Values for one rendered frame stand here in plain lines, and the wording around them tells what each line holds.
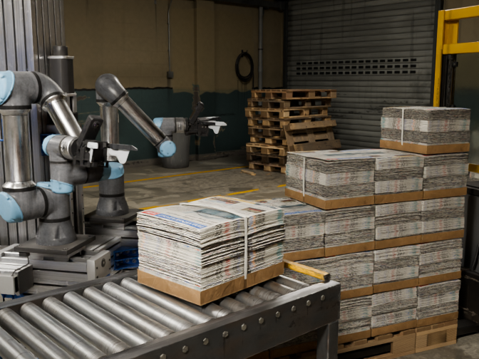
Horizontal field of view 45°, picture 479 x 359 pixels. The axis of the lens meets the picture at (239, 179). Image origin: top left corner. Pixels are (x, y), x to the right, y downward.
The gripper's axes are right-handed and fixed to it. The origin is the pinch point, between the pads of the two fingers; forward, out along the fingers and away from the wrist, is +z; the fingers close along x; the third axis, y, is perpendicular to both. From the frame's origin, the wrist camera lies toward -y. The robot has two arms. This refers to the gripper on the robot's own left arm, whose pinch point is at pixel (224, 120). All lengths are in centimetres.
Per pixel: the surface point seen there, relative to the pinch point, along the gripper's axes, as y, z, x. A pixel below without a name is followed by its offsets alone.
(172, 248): 12, -39, 125
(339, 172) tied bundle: 18, 48, 36
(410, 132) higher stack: 5, 97, 11
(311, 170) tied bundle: 20, 38, 27
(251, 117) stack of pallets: 123, 164, -617
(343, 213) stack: 38, 52, 38
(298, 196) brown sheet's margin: 36, 35, 17
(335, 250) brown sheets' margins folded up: 55, 47, 42
